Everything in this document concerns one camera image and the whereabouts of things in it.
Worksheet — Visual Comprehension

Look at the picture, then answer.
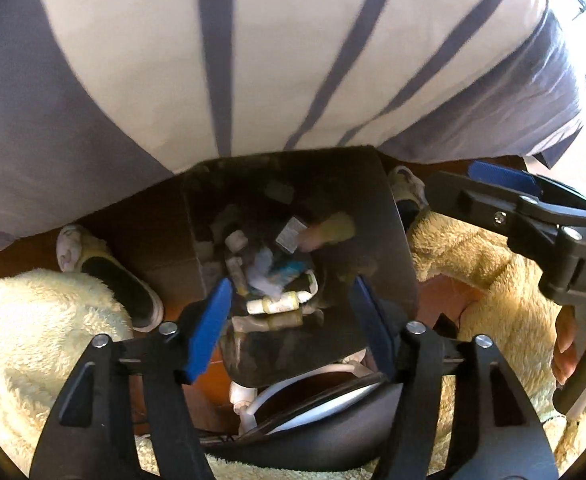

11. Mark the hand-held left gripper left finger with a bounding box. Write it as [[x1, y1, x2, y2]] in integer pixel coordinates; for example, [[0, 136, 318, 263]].
[[28, 277, 234, 480]]

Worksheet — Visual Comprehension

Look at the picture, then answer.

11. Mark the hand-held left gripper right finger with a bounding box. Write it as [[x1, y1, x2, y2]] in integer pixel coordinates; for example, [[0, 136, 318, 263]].
[[350, 275, 558, 480]]

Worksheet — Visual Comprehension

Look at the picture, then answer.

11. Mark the cream slipper with black sole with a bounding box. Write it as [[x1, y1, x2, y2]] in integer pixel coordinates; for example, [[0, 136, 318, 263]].
[[387, 165, 430, 227], [56, 224, 165, 332]]

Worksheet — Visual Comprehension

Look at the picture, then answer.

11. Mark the white tube with yellow print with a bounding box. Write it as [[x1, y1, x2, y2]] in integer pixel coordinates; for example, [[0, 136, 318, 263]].
[[245, 291, 308, 316]]

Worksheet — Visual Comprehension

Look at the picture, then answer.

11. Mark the crumpled white paper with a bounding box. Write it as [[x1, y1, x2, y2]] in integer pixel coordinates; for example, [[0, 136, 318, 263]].
[[249, 250, 285, 297]]

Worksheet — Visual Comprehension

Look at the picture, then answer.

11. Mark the blue snack packet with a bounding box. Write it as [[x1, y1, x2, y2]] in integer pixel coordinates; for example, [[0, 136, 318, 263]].
[[268, 255, 315, 287]]

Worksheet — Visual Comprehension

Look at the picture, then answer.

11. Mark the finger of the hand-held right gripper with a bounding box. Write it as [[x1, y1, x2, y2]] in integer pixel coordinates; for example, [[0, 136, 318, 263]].
[[468, 160, 586, 222], [425, 170, 568, 247]]

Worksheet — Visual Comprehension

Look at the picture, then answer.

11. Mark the person's right hand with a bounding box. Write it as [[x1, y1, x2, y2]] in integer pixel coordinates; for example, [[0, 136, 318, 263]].
[[553, 305, 586, 387]]

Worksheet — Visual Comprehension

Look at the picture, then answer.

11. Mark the pale yellow bottle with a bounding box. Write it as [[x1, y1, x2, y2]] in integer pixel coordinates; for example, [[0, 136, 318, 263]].
[[297, 211, 357, 254]]

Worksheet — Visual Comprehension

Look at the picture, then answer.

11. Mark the striped white grey shirt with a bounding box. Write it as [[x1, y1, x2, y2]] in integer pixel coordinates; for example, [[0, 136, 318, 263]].
[[0, 0, 586, 256]]

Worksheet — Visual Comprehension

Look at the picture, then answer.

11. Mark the dark curved object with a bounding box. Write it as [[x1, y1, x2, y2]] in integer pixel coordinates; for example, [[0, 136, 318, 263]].
[[198, 384, 410, 472]]

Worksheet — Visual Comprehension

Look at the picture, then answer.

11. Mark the dark trash bin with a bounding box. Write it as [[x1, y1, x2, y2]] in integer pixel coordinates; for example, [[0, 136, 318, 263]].
[[182, 145, 420, 387]]

